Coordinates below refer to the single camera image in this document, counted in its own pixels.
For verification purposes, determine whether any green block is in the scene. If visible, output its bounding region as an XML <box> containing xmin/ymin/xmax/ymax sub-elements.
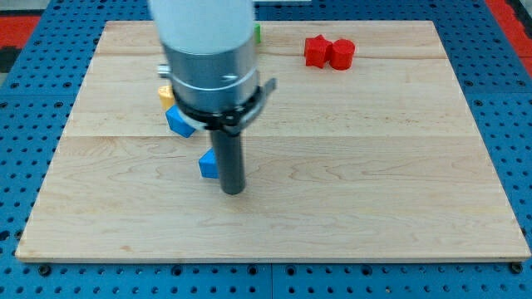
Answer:
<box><xmin>254</xmin><ymin>23</ymin><xmax>261</xmax><ymax>44</ymax></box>

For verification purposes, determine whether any black clamp ring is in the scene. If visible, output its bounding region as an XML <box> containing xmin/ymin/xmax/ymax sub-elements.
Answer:
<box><xmin>170</xmin><ymin>77</ymin><xmax>278</xmax><ymax>137</ymax></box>

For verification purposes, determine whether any blue hexagon block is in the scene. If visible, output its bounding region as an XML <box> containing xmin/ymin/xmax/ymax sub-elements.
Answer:
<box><xmin>165</xmin><ymin>105</ymin><xmax>195</xmax><ymax>138</ymax></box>

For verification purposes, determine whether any yellow heart block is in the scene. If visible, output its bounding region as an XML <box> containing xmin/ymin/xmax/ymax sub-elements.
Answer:
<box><xmin>157</xmin><ymin>86</ymin><xmax>175</xmax><ymax>111</ymax></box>

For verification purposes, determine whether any red star block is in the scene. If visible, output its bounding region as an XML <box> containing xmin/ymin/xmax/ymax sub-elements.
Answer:
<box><xmin>303</xmin><ymin>35</ymin><xmax>333</xmax><ymax>68</ymax></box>

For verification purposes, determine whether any blue triangle block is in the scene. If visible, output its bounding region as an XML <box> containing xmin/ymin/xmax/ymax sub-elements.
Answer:
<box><xmin>199</xmin><ymin>149</ymin><xmax>219</xmax><ymax>179</ymax></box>

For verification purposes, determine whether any wooden board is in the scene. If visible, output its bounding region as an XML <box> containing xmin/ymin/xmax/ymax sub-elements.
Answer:
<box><xmin>16</xmin><ymin>21</ymin><xmax>530</xmax><ymax>263</ymax></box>

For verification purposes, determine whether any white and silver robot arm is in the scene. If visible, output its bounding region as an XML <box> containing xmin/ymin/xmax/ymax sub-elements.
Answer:
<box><xmin>148</xmin><ymin>0</ymin><xmax>259</xmax><ymax>113</ymax></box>

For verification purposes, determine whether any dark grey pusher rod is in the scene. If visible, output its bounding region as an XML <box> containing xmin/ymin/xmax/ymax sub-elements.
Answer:
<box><xmin>209</xmin><ymin>130</ymin><xmax>245</xmax><ymax>195</ymax></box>

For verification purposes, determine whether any red cylinder block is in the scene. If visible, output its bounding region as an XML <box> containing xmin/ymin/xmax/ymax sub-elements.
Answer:
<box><xmin>329</xmin><ymin>39</ymin><xmax>356</xmax><ymax>71</ymax></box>

